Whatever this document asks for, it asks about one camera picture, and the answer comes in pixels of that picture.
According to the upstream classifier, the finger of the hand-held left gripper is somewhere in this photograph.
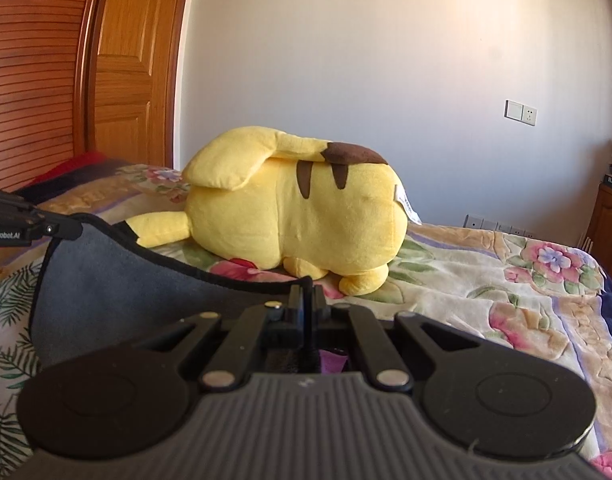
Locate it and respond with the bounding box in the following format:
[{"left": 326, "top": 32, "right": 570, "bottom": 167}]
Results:
[{"left": 0, "top": 185, "right": 84, "bottom": 242}]

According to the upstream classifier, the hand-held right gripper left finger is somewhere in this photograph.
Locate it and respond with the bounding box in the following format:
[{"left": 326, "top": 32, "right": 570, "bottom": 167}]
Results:
[{"left": 130, "top": 284, "right": 307, "bottom": 392}]

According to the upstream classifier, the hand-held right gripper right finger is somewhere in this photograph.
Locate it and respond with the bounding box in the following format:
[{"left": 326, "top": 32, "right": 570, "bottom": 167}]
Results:
[{"left": 306, "top": 280, "right": 488, "bottom": 394}]

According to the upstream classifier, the grey towel with black edge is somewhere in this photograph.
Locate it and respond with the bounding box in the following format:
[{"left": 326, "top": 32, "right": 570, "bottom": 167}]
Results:
[{"left": 28, "top": 212, "right": 317, "bottom": 372}]

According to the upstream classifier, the red cloth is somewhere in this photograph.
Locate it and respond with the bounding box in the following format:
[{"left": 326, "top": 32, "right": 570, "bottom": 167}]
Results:
[{"left": 16, "top": 151, "right": 126, "bottom": 200}]

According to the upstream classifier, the yellow plush toy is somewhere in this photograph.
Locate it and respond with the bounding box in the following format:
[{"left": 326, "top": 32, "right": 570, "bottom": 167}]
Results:
[{"left": 123, "top": 126, "right": 423, "bottom": 296}]

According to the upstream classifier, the floral bed blanket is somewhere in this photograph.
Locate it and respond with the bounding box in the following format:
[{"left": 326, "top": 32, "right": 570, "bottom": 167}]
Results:
[{"left": 0, "top": 160, "right": 612, "bottom": 480}]

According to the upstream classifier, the louvred wooden closet door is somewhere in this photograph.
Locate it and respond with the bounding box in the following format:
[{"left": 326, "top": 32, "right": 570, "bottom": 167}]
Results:
[{"left": 0, "top": 0, "right": 100, "bottom": 194}]

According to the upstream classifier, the wooden cabinet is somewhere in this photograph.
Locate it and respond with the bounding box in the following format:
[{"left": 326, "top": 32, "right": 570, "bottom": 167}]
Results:
[{"left": 580, "top": 182, "right": 612, "bottom": 282}]

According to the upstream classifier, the white wall switch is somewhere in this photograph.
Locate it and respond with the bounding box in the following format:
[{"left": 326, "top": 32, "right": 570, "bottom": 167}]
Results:
[{"left": 504, "top": 99, "right": 539, "bottom": 127}]

